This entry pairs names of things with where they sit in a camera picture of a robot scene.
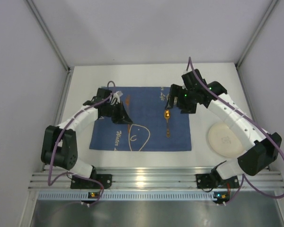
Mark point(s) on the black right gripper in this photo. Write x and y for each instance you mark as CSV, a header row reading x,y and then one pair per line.
x,y
176,93

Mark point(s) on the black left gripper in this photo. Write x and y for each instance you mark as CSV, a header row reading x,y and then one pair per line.
x,y
117,111

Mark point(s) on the copper fork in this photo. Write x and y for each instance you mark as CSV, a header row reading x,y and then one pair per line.
x,y
127,102

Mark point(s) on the copper spoon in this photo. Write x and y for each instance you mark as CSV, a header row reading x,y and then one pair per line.
x,y
167,117

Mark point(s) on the blue cloth placemat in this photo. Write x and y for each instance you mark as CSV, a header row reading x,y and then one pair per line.
x,y
148,131

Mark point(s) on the small beige cup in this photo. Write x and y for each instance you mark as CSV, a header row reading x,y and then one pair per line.
x,y
175,100

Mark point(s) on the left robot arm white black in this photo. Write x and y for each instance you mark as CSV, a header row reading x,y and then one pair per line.
x,y
60,147

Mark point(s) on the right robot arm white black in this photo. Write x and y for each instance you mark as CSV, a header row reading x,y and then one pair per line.
x,y
260,147

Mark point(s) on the white paper plate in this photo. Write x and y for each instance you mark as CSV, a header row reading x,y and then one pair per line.
x,y
223,141

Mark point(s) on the aluminium frame rail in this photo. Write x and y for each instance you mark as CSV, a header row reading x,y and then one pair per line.
x,y
148,179

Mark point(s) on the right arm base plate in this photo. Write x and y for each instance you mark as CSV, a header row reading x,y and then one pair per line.
x,y
204,181

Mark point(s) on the slotted cable duct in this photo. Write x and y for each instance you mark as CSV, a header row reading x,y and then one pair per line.
x,y
132,196

